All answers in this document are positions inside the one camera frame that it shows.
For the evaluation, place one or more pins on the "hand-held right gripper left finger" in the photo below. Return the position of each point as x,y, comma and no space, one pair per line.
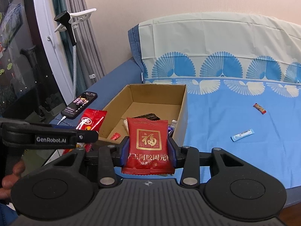
124,151

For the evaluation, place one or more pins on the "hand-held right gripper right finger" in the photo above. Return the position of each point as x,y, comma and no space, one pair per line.
172,151

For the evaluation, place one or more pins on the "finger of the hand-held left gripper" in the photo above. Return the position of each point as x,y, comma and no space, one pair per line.
87,136

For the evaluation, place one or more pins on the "bright red snack packet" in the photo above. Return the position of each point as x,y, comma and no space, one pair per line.
93,120

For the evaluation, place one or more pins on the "small red striped packet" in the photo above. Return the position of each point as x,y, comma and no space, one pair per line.
115,136

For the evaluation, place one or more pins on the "dark red gold-print snack packet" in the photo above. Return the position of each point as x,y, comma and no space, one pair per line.
148,146

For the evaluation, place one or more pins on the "black snack packet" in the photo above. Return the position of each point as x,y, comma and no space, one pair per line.
147,117

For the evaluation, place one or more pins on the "brown cardboard box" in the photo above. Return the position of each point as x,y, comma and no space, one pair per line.
145,113

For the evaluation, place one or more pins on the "person's left hand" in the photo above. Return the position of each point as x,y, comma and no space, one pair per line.
11,180

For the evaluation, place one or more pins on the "black smartphone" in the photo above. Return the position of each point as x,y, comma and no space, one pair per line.
80,104

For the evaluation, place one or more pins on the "white curtain clip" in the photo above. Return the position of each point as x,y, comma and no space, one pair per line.
92,75

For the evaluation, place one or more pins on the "light blue stick packet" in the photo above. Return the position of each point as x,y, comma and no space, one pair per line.
242,134

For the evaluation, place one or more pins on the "blue fan-print bed sheet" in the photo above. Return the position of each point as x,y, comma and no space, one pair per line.
235,98

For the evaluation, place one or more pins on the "person's blue trousers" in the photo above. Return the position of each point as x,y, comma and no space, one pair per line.
6,214

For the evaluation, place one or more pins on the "garment steamer stand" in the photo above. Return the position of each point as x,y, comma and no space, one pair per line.
87,42

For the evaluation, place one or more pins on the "small red-brown candy bar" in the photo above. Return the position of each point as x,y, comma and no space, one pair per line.
259,108

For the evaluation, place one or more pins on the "black garment steamer head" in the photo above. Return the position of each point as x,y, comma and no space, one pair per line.
67,24

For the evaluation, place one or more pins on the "white steamer hanger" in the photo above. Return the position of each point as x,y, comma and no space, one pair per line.
80,16

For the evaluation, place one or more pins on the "blue upholstered bed frame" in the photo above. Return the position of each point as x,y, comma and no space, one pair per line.
112,84

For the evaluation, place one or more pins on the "white window frame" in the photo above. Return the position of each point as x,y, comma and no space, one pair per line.
50,40

